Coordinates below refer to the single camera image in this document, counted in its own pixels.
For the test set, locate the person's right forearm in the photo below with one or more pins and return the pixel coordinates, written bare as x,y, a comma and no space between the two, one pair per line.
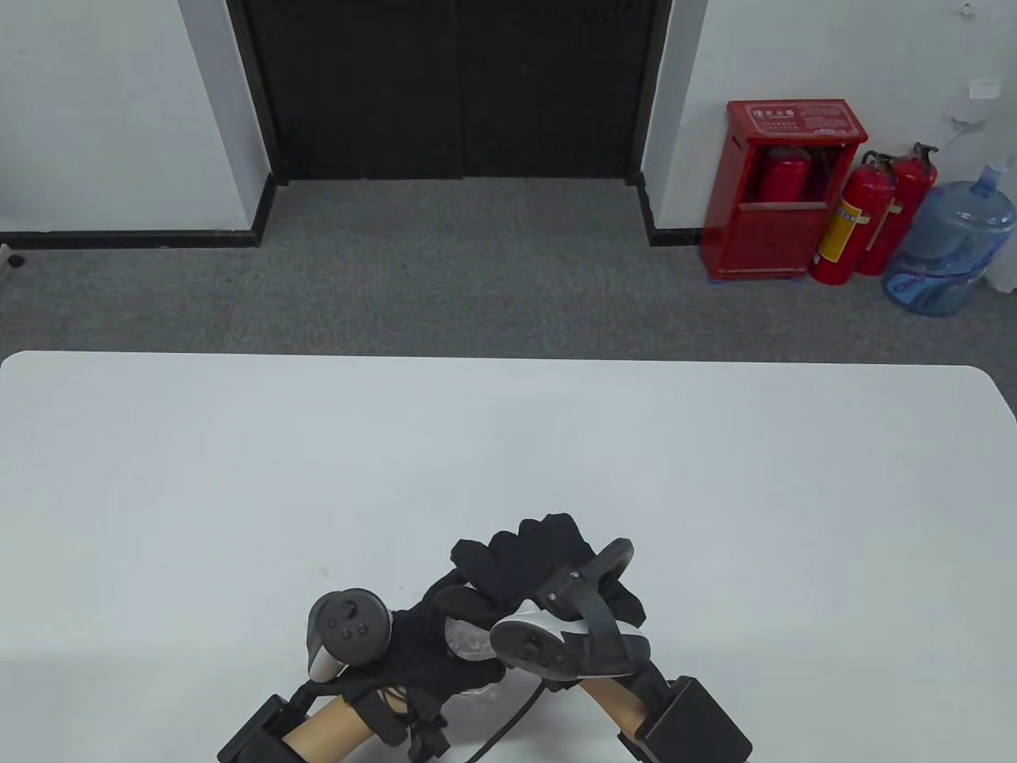
616,703

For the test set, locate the person's right hand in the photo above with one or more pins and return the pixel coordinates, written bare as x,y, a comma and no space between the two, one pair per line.
524,564

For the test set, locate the person's left forearm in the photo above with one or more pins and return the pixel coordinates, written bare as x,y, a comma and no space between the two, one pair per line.
326,727

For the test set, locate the black double door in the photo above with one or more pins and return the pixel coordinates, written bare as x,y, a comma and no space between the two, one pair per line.
453,87

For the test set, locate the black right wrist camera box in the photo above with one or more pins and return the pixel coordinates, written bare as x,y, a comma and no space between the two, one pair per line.
695,723

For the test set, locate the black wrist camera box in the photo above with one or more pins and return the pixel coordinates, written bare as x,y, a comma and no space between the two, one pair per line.
254,735
695,723

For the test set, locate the blue water dispenser jug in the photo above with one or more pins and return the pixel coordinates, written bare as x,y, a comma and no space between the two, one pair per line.
949,246

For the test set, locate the person's left hand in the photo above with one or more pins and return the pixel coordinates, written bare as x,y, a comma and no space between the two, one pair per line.
413,652

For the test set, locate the long black baseboard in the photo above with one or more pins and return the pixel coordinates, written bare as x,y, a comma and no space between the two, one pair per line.
127,238

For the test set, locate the plain red fire extinguisher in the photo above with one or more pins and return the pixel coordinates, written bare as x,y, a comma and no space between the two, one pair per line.
906,199

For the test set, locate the red fire extinguisher cabinet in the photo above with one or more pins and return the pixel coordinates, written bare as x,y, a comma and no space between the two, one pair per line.
775,238

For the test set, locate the dark grey left hand controller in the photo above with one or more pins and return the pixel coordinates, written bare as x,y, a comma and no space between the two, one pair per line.
349,628

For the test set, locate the short black baseboard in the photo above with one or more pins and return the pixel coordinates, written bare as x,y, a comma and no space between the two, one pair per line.
659,226

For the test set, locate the white wall device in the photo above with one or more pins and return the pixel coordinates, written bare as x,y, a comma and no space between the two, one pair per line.
976,97

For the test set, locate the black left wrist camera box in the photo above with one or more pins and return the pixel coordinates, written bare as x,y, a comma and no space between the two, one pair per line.
254,735

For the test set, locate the red extinguisher with yellow label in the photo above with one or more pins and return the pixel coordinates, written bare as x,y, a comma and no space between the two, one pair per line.
846,230

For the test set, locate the red extinguisher inside cabinet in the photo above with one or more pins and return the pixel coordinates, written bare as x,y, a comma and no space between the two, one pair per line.
783,179

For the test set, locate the clear mineral water bottle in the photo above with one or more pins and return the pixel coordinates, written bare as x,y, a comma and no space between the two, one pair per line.
469,640

